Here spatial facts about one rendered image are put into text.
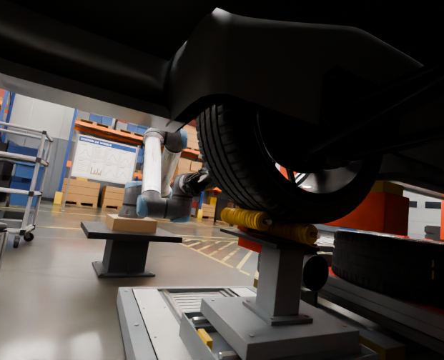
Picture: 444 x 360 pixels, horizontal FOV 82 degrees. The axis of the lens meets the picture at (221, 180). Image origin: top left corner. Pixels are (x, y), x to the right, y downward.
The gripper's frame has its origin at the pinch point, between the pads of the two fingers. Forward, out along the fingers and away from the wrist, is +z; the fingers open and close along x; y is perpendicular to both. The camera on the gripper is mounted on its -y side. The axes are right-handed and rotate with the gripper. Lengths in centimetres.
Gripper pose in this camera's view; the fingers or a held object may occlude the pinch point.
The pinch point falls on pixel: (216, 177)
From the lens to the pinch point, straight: 89.9
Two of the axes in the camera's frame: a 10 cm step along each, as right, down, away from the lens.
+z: 4.4, -0.5, -9.0
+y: -7.2, 5.8, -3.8
